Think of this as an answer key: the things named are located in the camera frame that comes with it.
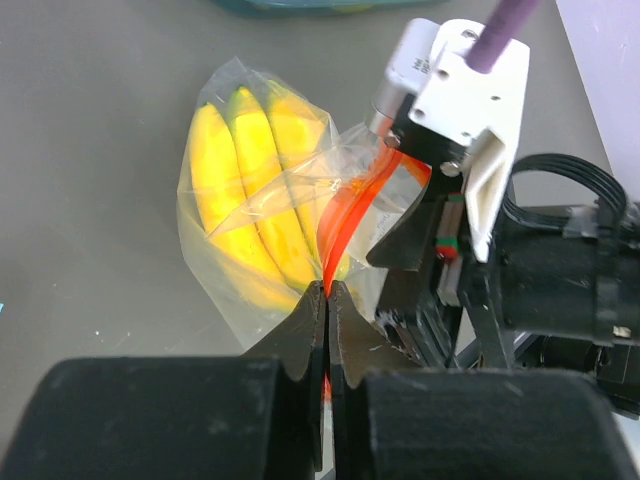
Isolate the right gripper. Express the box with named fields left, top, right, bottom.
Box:
left=366, top=169, right=639, bottom=370

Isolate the teal plastic fruit basket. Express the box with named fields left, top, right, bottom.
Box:
left=212, top=0, right=440, bottom=18

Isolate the fake banana bunch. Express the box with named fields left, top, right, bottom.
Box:
left=187, top=81, right=334, bottom=312

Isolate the red zip bag with fruit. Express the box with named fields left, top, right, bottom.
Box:
left=177, top=59, right=431, bottom=350

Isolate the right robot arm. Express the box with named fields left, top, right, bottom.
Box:
left=368, top=155, right=639, bottom=417

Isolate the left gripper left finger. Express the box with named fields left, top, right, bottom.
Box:
left=1, top=282, right=327, bottom=479

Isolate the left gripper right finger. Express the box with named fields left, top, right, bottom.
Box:
left=327, top=282, right=639, bottom=479

